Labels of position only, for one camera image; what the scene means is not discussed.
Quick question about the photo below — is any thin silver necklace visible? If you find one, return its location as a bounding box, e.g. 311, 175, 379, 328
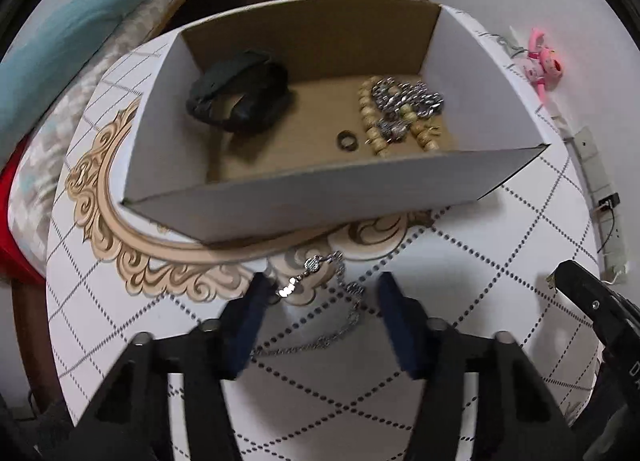
249, 249, 367, 359

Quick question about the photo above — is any silver curb chain bracelet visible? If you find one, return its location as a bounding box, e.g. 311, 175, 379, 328
369, 78, 446, 143

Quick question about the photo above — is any white cardboard box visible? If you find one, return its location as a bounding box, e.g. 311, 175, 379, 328
112, 0, 551, 243

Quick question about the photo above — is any red blanket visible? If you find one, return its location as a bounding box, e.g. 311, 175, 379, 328
1, 135, 44, 288

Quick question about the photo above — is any black fitness band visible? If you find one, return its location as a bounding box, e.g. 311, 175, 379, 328
186, 51, 291, 137

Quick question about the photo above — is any light blue duvet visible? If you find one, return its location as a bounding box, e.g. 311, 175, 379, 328
1, 0, 144, 162

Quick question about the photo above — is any black plug adapter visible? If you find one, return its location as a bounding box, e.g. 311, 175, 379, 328
598, 192, 620, 211

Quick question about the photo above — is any pink panther plush toy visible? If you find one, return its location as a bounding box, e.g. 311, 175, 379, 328
521, 28, 564, 103

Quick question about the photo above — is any checkered bed sheet mattress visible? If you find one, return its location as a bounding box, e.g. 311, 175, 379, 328
10, 0, 185, 273

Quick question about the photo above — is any white diamond-pattern tablecloth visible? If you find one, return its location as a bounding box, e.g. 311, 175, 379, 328
47, 36, 599, 460

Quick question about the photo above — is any wooden bead bracelet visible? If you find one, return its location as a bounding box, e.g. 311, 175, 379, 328
357, 75, 444, 158

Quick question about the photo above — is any wall power strip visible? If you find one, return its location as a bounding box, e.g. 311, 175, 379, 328
568, 126, 628, 287

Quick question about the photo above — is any white cloth bag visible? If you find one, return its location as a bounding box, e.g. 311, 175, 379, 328
473, 28, 528, 62

